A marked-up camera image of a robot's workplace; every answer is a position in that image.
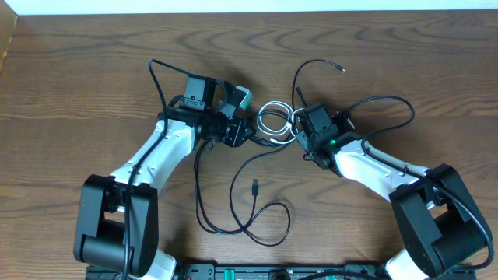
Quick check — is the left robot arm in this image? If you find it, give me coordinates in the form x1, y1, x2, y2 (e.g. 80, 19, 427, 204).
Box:
73, 74, 255, 279

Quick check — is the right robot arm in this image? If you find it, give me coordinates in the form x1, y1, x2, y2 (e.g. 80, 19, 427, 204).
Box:
296, 103, 493, 279

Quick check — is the black usb cable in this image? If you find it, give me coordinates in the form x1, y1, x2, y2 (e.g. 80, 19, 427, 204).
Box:
193, 58, 346, 247

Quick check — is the white usb cable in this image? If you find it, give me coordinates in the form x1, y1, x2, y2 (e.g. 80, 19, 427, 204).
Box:
256, 100, 307, 145

